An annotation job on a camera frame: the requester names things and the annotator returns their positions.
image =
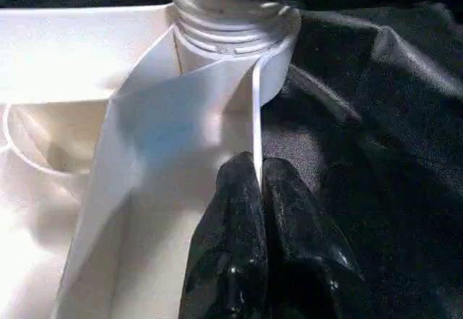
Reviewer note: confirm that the white plastic table top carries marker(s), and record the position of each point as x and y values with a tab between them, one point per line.
87	152

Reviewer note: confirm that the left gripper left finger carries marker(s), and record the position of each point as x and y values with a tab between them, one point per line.
231	261

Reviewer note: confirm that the white plastic table leg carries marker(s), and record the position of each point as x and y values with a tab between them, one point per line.
217	26

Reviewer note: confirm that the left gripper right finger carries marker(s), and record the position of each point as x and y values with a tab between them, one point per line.
311	275

